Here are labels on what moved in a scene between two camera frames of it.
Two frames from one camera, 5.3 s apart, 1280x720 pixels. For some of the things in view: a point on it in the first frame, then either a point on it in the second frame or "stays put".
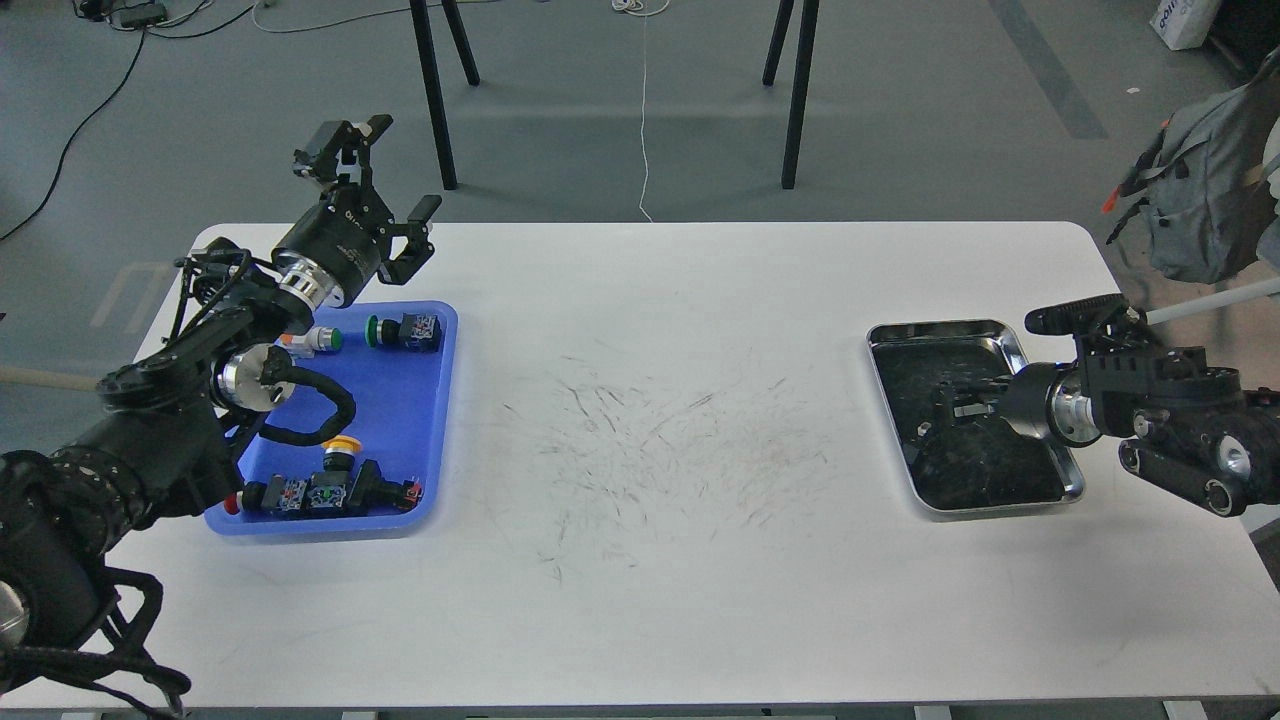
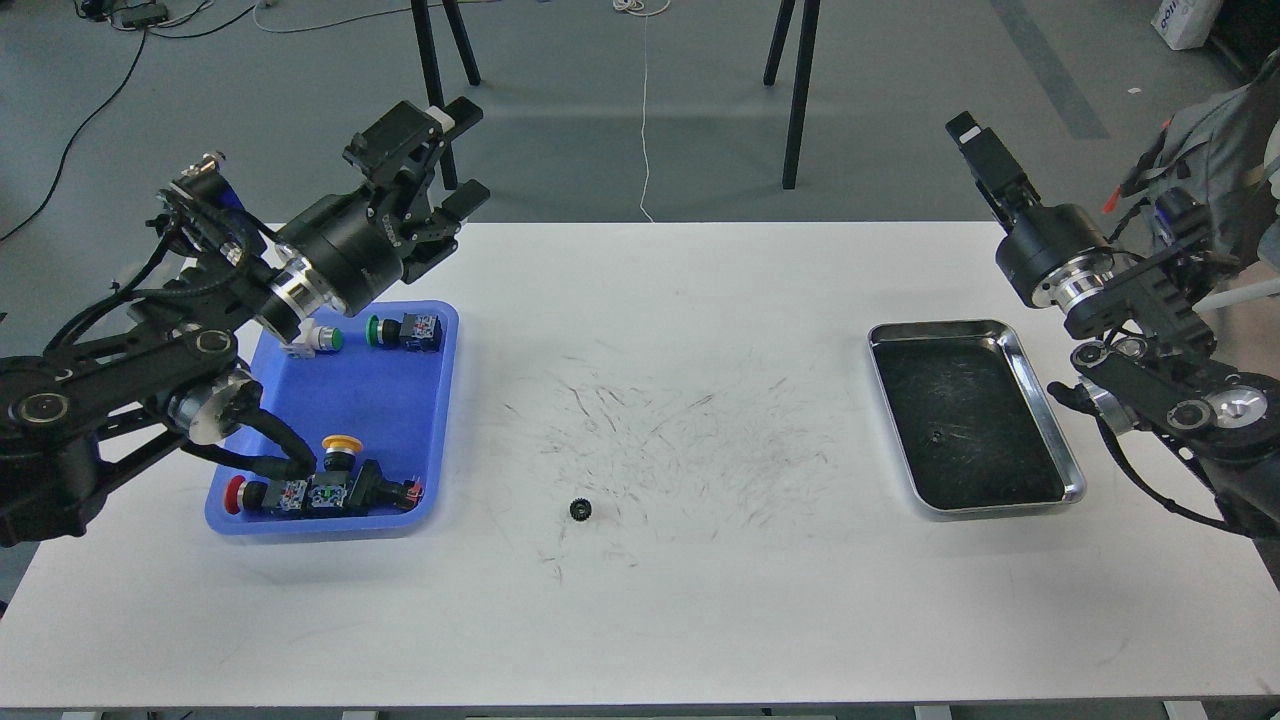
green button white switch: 307,342 stays put
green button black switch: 417,332 stays put
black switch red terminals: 370,490 stays put
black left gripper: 336,251 → 354,245
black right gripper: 1022,399 → 1039,239
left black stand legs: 433,80 stays put
